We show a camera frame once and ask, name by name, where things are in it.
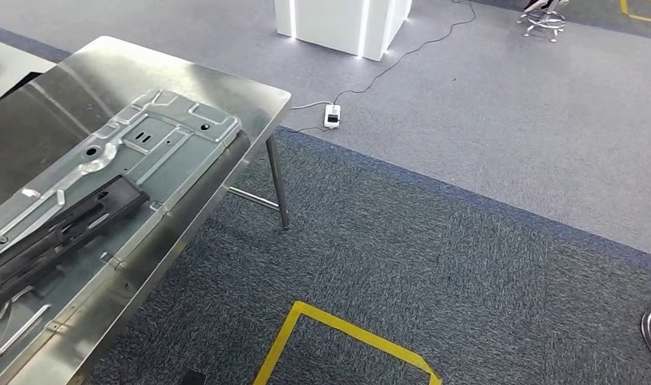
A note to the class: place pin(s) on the steel workbench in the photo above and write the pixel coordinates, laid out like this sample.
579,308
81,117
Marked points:
118,58

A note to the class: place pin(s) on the white table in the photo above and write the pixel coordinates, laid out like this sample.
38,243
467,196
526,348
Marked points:
12,58

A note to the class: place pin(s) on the white floor socket box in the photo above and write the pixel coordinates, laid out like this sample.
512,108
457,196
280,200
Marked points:
332,116

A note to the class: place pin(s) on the stamped sheet metal panel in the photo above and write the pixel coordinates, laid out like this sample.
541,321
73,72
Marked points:
161,143

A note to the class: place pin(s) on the yellow floor tape square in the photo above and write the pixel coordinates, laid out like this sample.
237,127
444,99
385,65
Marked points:
283,340

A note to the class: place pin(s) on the black plastic plate bracket part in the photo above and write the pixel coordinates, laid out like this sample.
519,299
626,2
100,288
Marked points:
118,196

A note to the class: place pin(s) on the chrome stool base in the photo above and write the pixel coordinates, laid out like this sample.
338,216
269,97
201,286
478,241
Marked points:
543,21

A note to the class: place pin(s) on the dark grey robot body part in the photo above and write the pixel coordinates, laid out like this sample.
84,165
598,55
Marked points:
192,377

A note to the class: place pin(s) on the person's shoe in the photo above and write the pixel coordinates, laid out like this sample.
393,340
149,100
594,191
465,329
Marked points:
538,4

